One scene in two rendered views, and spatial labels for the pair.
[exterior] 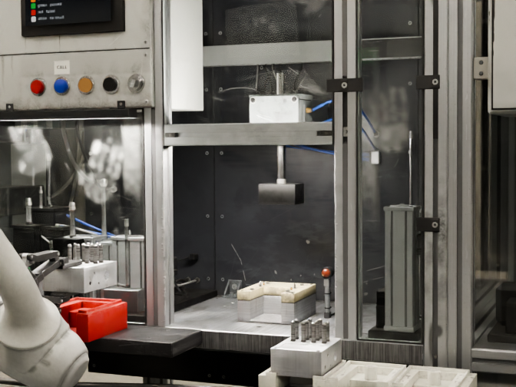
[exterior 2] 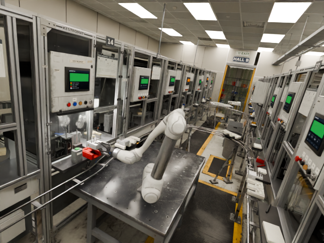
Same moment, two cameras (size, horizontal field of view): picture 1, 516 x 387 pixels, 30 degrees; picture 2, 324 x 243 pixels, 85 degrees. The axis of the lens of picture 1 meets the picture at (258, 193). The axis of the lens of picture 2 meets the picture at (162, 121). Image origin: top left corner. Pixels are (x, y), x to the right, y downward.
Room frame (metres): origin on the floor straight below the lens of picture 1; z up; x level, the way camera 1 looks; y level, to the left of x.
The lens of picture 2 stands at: (1.26, 1.92, 1.82)
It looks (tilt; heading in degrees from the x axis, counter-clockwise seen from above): 16 degrees down; 271
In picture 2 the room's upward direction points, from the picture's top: 9 degrees clockwise
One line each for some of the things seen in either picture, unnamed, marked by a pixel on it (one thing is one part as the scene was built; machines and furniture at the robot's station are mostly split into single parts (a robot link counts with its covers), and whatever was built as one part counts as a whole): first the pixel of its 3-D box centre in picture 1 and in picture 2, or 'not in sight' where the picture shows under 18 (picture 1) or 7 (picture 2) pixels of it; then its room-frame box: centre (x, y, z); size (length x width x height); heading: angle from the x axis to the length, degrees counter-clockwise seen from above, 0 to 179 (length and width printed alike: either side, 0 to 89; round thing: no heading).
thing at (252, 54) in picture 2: not in sight; (241, 56); (-1.85, -7.41, 2.96); 1.23 x 0.08 x 0.68; 159
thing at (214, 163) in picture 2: not in sight; (219, 166); (-0.02, -1.58, 0.01); 1.00 x 0.55 x 0.01; 69
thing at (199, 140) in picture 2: not in sight; (206, 130); (-0.21, -4.16, 0.01); 5.85 x 0.59 x 0.01; 69
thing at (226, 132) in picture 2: not in sight; (230, 135); (0.05, -1.26, 0.84); 0.37 x 0.14 x 0.10; 127
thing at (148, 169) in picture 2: not in sight; (151, 175); (1.32, 0.44, 0.85); 0.18 x 0.16 x 0.22; 97
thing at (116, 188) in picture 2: not in sight; (150, 168); (1.36, 0.00, 0.66); 1.50 x 1.06 x 0.04; 69
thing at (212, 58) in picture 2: not in sight; (187, 76); (0.49, -8.32, 1.65); 3.78 x 0.08 x 3.30; 159
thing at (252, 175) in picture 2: not in sight; (255, 174); (0.26, 0.23, 0.92); 0.13 x 0.10 x 0.09; 159
